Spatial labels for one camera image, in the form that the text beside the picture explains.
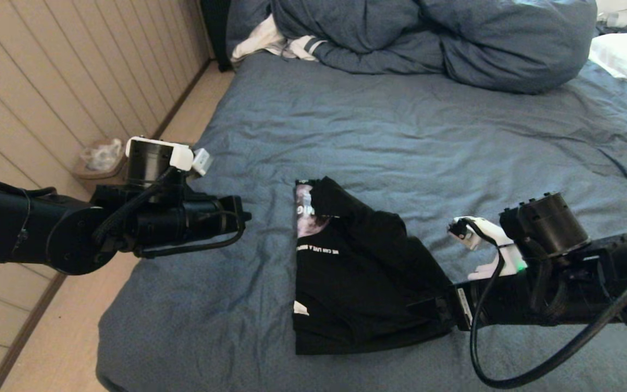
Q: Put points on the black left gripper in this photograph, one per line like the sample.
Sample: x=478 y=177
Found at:
x=194 y=220

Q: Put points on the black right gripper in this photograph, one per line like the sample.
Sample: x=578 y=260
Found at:
x=509 y=305

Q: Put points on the black printed t-shirt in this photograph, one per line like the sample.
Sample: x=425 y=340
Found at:
x=357 y=283

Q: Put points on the bronze trash bin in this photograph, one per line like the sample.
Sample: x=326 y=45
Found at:
x=96 y=178

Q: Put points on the white striped garment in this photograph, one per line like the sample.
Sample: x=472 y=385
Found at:
x=262 y=41

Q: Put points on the blue bed sheet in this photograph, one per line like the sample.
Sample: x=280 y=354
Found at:
x=428 y=136

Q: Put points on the black bedside furniture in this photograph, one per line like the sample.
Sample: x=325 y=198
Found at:
x=216 y=32

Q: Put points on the crumpled blue duvet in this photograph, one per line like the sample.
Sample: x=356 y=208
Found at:
x=482 y=43

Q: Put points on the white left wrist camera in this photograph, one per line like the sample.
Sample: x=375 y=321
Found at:
x=202 y=161

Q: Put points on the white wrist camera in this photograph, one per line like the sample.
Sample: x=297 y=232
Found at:
x=202 y=161
x=487 y=231

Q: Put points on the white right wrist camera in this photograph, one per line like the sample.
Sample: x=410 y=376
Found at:
x=487 y=231

